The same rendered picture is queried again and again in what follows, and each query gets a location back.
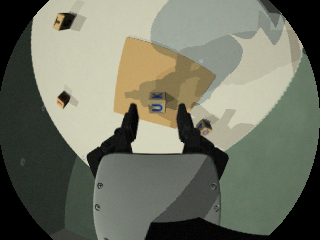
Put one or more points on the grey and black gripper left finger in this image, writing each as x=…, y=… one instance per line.
x=121, y=140

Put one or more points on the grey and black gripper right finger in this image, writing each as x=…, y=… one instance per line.
x=196, y=143

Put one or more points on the wooden letter block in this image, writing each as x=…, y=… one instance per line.
x=63, y=21
x=205, y=127
x=157, y=102
x=63, y=99

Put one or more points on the tan flat mat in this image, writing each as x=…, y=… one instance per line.
x=146, y=67

